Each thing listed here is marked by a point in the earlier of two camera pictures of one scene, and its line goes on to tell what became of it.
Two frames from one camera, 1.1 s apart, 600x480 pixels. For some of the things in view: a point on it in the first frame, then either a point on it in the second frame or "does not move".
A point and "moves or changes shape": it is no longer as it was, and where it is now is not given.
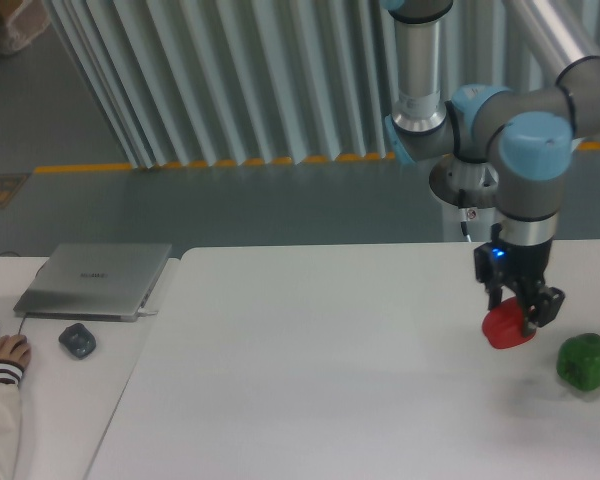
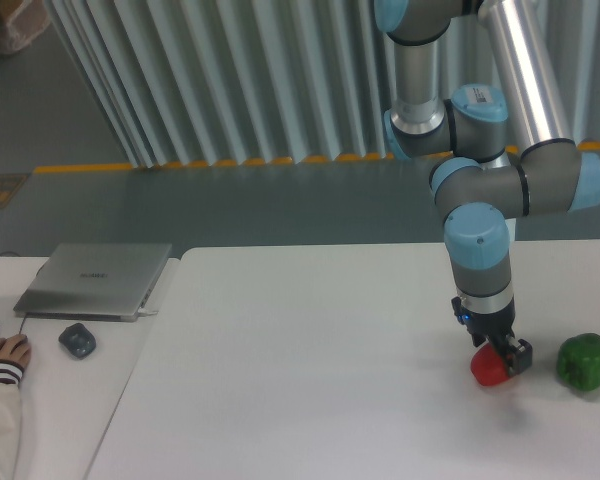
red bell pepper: [503, 325] moves or changes shape
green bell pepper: [584, 360] does not move
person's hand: [12, 348] does not move
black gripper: [520, 267] → [495, 328]
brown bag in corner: [9, 25] does not move
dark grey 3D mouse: [79, 340] does not move
